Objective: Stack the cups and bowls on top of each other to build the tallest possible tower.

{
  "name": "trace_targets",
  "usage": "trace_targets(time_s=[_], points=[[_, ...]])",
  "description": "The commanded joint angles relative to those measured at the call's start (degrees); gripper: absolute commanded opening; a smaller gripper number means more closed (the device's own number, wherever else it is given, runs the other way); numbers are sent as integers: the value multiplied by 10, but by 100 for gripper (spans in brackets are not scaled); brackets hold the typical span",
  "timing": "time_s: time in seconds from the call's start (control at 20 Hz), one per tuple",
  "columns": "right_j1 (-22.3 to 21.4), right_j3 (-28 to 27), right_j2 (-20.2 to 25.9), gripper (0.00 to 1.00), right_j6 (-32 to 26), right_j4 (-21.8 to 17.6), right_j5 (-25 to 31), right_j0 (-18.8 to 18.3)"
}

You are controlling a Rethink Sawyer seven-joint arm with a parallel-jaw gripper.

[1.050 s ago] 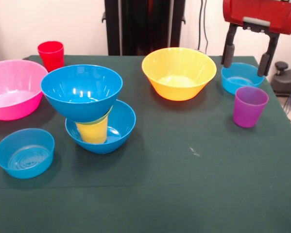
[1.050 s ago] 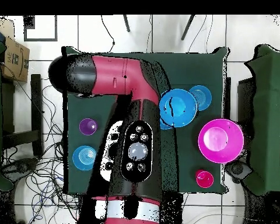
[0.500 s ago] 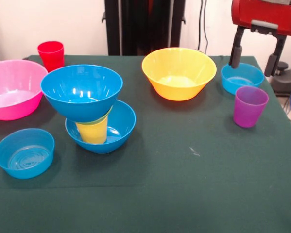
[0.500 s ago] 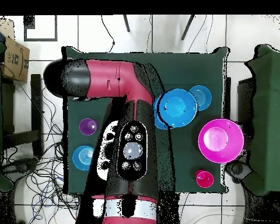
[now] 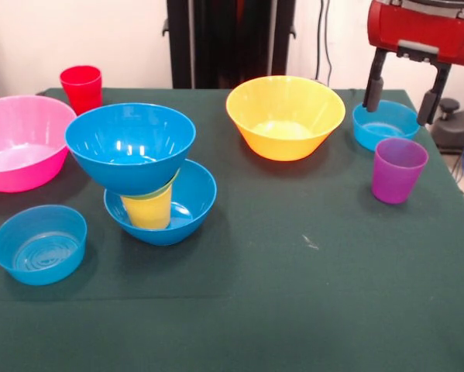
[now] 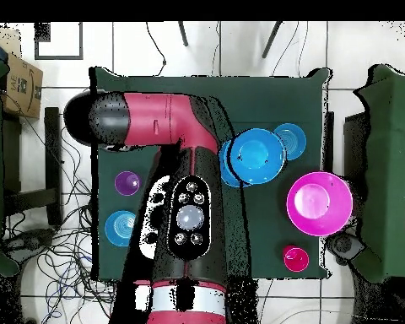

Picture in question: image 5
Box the green plastic bowl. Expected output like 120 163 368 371
132 170 180 201

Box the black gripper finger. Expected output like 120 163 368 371
362 48 389 114
416 61 452 126

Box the red plastic cup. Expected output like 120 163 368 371
59 65 103 116

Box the dark grey clamp device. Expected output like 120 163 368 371
432 98 464 156

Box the large pink plastic bowl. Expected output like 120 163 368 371
0 95 78 194

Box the black wall cable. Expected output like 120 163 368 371
314 0 333 85

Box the dark green table cloth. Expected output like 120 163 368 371
0 87 464 372

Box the yellow plastic cup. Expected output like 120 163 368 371
120 185 174 230

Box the large orange plastic bowl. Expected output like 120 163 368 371
225 75 347 162

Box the purple plastic cup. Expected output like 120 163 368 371
371 137 430 205

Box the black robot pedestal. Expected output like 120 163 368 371
162 0 297 90

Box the translucent blue shallow bowl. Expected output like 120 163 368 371
352 99 422 153
0 204 88 287

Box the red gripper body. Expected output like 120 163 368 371
366 0 464 68

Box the blue plastic bowl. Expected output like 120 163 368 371
64 102 197 197
103 158 218 246

